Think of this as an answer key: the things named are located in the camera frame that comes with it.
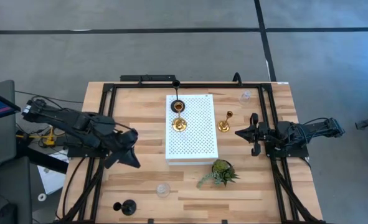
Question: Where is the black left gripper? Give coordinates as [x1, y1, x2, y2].
[104, 129, 141, 169]

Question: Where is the black aluminium table frame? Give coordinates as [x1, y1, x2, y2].
[54, 81, 328, 224]

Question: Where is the yellow clamp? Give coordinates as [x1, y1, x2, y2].
[15, 126, 60, 147]

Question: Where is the gold candlestick holder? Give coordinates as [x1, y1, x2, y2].
[172, 101, 188, 133]
[217, 110, 234, 133]

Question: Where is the thin black floor cable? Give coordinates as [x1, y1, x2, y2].
[14, 90, 84, 105]

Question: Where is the white paper sheet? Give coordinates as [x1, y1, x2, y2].
[36, 149, 70, 195]

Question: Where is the black table leg beam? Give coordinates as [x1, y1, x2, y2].
[17, 146, 69, 174]

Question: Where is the green succulent in pot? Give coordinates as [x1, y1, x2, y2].
[196, 159, 241, 189]

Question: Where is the dark grey desk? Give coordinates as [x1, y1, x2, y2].
[0, 156, 34, 224]

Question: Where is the black camera bar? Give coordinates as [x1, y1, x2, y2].
[120, 74, 177, 84]

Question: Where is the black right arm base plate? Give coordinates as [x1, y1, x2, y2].
[263, 136, 309, 159]

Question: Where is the black computer mouse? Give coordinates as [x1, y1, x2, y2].
[0, 202, 19, 224]

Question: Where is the black candlestick holder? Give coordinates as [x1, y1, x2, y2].
[170, 80, 186, 114]
[113, 199, 138, 217]

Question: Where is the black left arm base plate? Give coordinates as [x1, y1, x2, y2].
[67, 141, 113, 159]

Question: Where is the white perforated metal box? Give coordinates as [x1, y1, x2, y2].
[165, 94, 219, 166]

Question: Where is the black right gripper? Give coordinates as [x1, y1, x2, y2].
[235, 113, 270, 157]

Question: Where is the clear glass candle holder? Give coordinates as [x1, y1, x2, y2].
[238, 89, 252, 105]
[156, 182, 171, 198]

